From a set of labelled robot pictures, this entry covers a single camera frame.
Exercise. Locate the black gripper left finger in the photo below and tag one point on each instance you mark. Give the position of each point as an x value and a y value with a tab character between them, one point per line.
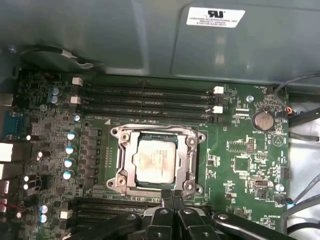
160	225

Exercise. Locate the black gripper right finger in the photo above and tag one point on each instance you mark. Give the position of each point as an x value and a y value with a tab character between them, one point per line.
192	225

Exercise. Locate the small square CPU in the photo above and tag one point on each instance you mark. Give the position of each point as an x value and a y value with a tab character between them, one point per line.
155	162

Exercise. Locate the black RAM slot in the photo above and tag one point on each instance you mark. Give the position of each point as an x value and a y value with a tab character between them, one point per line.
112	200
150	87
150	95
150	113
150	104
107	209

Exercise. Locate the metal socket cover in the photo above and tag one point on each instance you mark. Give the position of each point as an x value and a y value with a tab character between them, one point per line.
131	160

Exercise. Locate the metal locking lever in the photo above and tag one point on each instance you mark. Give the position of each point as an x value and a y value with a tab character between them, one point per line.
120	161

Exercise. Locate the CPU socket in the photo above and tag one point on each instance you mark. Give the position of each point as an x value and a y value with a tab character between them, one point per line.
197	137

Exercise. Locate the green motherboard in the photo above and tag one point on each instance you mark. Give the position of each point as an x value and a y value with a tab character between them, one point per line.
225	130

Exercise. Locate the round coin battery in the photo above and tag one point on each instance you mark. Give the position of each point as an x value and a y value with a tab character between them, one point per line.
263	120

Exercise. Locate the open black PC case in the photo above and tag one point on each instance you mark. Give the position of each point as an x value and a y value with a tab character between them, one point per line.
125	37

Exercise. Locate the white case label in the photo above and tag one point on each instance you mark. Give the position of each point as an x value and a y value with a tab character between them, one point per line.
215	17

